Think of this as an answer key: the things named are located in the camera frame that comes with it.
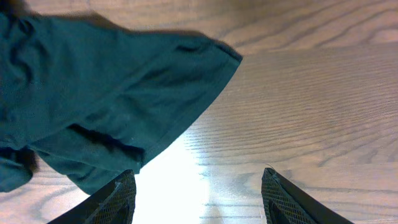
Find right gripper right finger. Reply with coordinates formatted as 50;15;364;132
261;167;353;224

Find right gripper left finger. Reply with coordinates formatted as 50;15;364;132
48;170;136;224

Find black shorts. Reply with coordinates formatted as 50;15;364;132
1;12;242;194

